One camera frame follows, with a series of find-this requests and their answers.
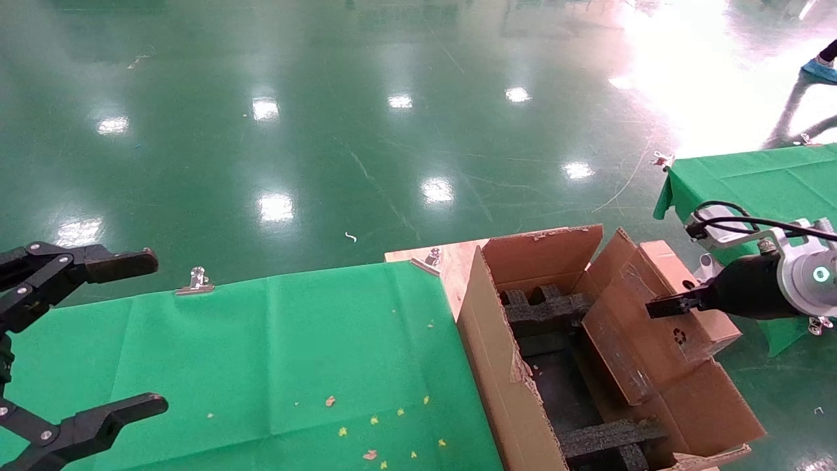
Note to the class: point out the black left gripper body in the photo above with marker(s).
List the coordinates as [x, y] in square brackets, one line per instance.
[5, 360]

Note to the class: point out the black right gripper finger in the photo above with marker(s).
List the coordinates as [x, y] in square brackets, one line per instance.
[673, 306]

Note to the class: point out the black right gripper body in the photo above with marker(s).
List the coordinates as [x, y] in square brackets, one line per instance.
[745, 288]

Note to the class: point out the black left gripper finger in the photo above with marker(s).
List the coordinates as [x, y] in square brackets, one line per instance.
[111, 415]
[118, 265]

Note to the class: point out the small brown cardboard box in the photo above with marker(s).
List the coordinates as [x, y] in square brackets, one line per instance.
[654, 350]

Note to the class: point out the large open cardboard carton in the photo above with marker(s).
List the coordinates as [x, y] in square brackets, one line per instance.
[497, 366]

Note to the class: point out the silver binder clip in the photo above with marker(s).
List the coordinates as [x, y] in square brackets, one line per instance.
[428, 261]
[811, 140]
[819, 324]
[194, 282]
[662, 159]

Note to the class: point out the green cloth on side table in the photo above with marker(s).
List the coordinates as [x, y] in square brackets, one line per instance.
[752, 183]

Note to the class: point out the black foam insert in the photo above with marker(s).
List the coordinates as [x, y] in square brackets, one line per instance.
[546, 311]
[608, 437]

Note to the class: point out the large green tablecloth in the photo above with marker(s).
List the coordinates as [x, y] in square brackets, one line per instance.
[229, 360]

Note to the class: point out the blue shoe cover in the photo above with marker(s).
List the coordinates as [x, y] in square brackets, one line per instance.
[820, 70]

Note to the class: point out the dark trouser leg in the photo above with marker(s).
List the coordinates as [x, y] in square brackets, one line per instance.
[830, 51]

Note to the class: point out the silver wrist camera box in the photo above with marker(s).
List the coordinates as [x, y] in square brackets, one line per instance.
[716, 226]

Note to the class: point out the silver camera mounting bracket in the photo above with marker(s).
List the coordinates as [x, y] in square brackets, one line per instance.
[801, 242]

